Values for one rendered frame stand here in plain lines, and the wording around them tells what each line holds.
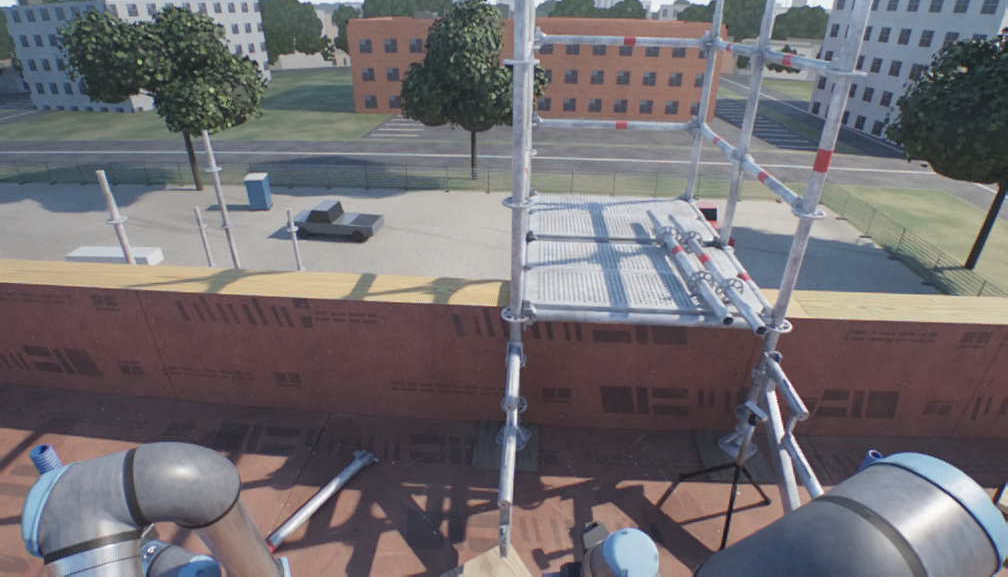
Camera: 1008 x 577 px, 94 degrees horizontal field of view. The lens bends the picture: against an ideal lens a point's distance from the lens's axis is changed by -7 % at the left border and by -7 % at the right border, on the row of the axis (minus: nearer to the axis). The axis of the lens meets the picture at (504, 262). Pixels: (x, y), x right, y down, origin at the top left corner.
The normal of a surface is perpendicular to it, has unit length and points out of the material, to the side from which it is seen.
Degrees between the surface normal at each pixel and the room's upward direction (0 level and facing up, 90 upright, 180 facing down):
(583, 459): 0
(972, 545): 45
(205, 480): 63
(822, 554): 29
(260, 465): 0
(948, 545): 35
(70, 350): 90
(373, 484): 0
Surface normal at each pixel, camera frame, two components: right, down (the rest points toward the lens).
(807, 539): -0.49, -0.82
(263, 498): 0.00, -0.89
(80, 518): 0.44, -0.48
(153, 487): 0.58, -0.24
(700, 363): -0.07, 0.45
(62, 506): 0.25, -0.40
